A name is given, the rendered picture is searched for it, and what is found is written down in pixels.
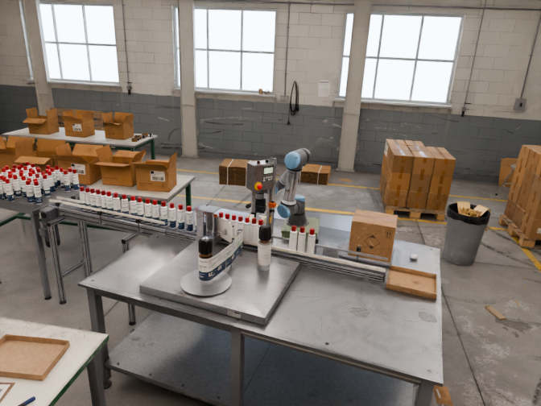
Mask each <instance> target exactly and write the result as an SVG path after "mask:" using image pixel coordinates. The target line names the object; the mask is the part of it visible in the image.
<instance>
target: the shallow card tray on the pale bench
mask: <svg viewBox="0 0 541 406"><path fill-rule="evenodd" d="M69 347H70V344H69V340H62V339H56V338H41V337H31V336H23V335H13V334H6V335H4V336H3V337H2V338H0V377H7V378H16V379H32V380H40V381H44V379H45V378H46V377H47V375H48V374H49V373H50V372H51V370H52V369H53V367H54V366H55V365H56V364H57V363H58V362H59V361H60V359H61V358H62V356H63V355H64V353H65V352H66V351H67V349H68V348H69Z"/></svg>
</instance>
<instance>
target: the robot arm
mask: <svg viewBox="0 0 541 406"><path fill-rule="evenodd" d="M310 159H311V153H310V151H309V150H308V149H305V148H300V149H299V150H296V151H292V152H290V153H288V154H287V155H286V157H285V160H284V163H285V164H286V167H287V170H286V171H285V172H284V174H283V175H282V176H281V177H280V178H279V179H278V181H276V182H275V195H276V194H277V192H278V191H279V190H281V189H285V191H284V196H283V198H282V199H281V203H280V205H278V207H277V212H278V214H279V216H280V217H282V218H288V223H289V224H291V225H295V226H303V225H305V224H306V223H307V218H306V215H305V197H304V196H302V195H295V193H296V188H297V184H298V179H299V172H301V171H302V168H303V166H305V165H306V164H307V163H308V162H309V161H310ZM265 193H266V194H267V189H265V190H261V191H256V195H255V196H256V197H255V200H256V201H255V215H254V217H255V218H257V220H259V219H262V218H261V217H260V216H259V214H264V212H265V211H266V198H264V194H265Z"/></svg>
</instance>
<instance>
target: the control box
mask: <svg viewBox="0 0 541 406"><path fill-rule="evenodd" d="M259 161H260V164H257V161H254V162H248V163H247V176H246V188H247V189H249V190H251V191H253V192H256V191H261V190H265V189H272V188H273V184H274V166H275V164H274V163H272V162H269V163H268V164H267V163H265V162H266V160H259ZM272 165H273V173H271V174H266V175H263V167H267V166H272ZM272 175H273V180H271V181H266V182H262V177H263V176H272ZM258 184H261V185H262V189H260V190H259V189H258V188H257V185H258Z"/></svg>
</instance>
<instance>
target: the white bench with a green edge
mask: <svg viewBox="0 0 541 406"><path fill-rule="evenodd" d="M6 334H13V335H23V336H31V337H41V338H56V339H62V340H69V344H70V347H69V348H68V349H67V351H66V352H65V353H64V355H63V356H62V358H61V359H60V361H59V362H58V363H57V364H56V365H55V366H54V367H53V369H52V370H51V372H50V373H49V374H48V375H47V377H46V378H45V379H44V381H40V380H32V379H16V378H7V377H0V382H6V383H15V385H14V386H13V387H12V388H11V390H10V391H9V392H8V394H7V395H6V397H5V398H4V399H3V401H2V402H1V403H0V406H18V405H19V404H21V403H23V402H24V401H25V400H28V399H30V398H31V397H32V396H34V397H35V401H33V402H31V403H29V404H28V405H26V406H54V405H55V403H56V402H57V401H58V400H59V398H60V397H61V396H62V395H63V394H64V393H65V392H66V391H67V389H68V388H69V387H70V386H71V384H72V383H73V382H74V381H75V379H76V378H77V377H78V376H79V374H80V373H81V372H82V371H83V370H84V369H85V368H86V367H87V372H88V377H89V387H90V393H91V399H92V405H93V406H106V404H105V393H104V386H103V379H102V373H101V361H100V355H99V351H100V349H101V348H102V347H103V346H104V345H105V344H106V343H107V342H108V340H109V335H108V334H105V333H95V332H90V331H85V330H80V329H71V328H66V327H61V326H55V325H46V324H41V323H36V322H31V321H22V320H16V319H11V318H6V317H0V338H2V337H3V336H4V335H6Z"/></svg>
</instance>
